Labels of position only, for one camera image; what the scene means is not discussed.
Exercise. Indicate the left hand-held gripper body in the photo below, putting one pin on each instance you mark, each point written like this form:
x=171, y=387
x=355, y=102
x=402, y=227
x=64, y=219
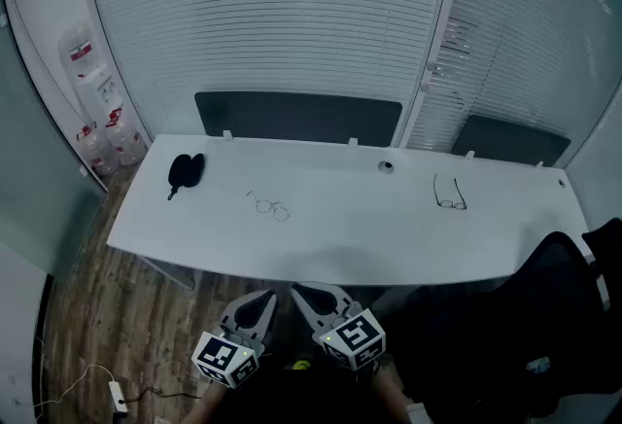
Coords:
x=226, y=359

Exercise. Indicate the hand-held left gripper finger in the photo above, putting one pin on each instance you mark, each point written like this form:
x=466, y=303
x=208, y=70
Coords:
x=232, y=317
x=267, y=322

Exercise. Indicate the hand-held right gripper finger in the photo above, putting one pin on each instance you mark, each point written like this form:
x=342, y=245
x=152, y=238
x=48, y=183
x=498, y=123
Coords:
x=307, y=312
x=335, y=294

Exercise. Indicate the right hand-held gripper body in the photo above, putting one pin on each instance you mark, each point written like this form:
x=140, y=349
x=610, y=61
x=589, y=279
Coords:
x=352, y=339

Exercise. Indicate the black rectangular-frame glasses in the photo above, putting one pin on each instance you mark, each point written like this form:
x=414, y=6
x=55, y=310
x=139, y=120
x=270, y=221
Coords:
x=446, y=204

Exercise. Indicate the person's right forearm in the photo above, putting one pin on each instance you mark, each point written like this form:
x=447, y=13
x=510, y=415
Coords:
x=391, y=398

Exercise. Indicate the person's left forearm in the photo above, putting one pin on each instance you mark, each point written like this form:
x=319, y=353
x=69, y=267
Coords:
x=204, y=405

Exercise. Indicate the black zipped glasses case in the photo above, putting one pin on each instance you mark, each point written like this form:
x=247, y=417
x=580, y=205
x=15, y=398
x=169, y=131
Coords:
x=184, y=169

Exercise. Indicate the small yellow-green object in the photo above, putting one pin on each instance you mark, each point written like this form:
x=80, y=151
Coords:
x=301, y=365

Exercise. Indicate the white desk leg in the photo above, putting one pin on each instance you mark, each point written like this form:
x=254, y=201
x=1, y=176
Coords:
x=175, y=272

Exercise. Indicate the person's black clothing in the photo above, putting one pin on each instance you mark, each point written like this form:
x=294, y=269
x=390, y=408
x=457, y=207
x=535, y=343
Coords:
x=291, y=398

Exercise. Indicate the white power strip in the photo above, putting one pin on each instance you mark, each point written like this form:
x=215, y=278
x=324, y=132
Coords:
x=117, y=397

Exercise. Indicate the long dark desk divider panel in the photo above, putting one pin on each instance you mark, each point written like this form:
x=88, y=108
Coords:
x=296, y=118

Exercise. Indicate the black office chair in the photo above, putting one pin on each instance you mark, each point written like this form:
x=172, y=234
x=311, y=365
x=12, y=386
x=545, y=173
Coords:
x=534, y=315

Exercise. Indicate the short dark desk divider panel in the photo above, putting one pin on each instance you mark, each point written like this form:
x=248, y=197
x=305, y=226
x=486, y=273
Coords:
x=510, y=140

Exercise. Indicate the frosted glass partition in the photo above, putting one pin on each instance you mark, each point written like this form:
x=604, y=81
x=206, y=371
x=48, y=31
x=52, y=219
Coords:
x=34, y=169

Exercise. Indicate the white water dispenser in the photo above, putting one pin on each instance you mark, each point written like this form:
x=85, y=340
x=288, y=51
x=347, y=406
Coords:
x=99, y=94

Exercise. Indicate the wide white window blind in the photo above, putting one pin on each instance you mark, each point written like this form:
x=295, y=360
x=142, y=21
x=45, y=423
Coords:
x=272, y=13

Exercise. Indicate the water bottle with red label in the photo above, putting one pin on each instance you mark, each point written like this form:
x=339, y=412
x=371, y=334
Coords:
x=77, y=47

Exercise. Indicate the narrow white window blind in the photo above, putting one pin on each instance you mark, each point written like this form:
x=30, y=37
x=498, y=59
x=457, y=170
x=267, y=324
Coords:
x=525, y=33

